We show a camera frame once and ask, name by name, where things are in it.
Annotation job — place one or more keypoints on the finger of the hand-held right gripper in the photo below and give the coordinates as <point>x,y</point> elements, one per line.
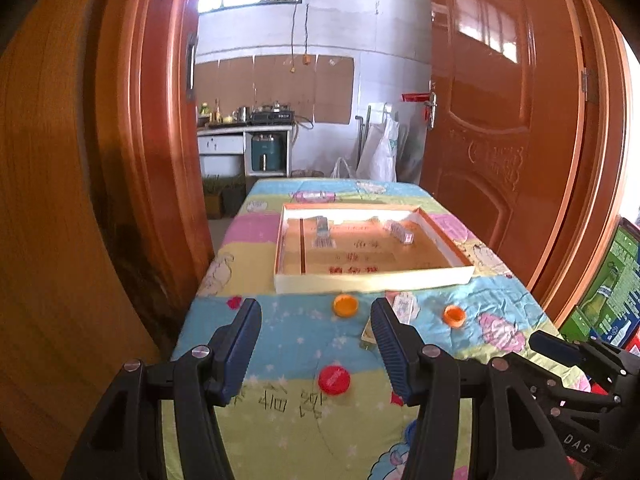
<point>555,349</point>
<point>580,397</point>

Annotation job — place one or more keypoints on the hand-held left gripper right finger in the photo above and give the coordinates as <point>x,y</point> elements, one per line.
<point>392,355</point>

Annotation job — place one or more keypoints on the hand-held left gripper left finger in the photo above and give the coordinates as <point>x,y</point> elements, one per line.
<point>239,355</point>

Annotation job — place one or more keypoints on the orange bottle cap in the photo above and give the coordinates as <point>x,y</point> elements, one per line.
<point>454,315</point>
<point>346,305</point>

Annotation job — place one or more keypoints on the shallow orange-rimmed cardboard box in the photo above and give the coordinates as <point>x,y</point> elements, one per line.
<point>290,280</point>

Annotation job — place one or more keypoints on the cartoon sheep printed tablecloth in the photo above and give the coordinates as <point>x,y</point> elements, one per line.
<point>280,325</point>

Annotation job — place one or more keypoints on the red bottle cap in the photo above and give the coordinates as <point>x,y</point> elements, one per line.
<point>334,379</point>

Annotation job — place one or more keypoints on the green printed carton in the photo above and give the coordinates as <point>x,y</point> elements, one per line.
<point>610,290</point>

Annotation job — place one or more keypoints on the teal lighter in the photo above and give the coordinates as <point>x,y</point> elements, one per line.
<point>322,226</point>

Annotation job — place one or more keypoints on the crate of green plants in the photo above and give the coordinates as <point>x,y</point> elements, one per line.
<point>225,192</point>

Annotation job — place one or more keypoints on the clear plastic bag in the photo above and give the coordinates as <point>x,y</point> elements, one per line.
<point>344,169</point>

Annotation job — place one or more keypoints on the teal air fryer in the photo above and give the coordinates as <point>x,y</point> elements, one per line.
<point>265,154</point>

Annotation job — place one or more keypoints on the white woven sack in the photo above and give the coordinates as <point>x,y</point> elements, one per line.
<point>382,150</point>

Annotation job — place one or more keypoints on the white kitchen counter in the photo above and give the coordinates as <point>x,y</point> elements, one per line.
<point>220,145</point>

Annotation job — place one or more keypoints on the plain wooden door leaf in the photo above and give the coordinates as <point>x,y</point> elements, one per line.
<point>155,160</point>

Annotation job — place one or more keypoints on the wooden side panel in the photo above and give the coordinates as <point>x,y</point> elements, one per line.
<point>45,260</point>

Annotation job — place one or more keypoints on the carved wooden door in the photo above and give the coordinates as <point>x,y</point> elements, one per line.
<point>480,135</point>

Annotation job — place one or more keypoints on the metal kettle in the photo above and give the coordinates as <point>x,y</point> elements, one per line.
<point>242,115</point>

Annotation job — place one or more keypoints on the black gas stove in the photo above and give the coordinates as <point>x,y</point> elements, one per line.
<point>271,117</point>

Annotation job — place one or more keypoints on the tall oil bottle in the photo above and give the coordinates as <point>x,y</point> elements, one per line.
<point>218,111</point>

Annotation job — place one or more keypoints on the yellow-green bottle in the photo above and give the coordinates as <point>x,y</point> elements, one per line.
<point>204,109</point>

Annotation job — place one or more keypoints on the red ribbon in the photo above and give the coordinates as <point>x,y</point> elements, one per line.
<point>414,96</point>

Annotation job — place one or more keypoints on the door hinge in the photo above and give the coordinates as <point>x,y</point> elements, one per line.
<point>590,85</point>

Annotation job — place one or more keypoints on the cardboard wall sheet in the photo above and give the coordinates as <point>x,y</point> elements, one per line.
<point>280,85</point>

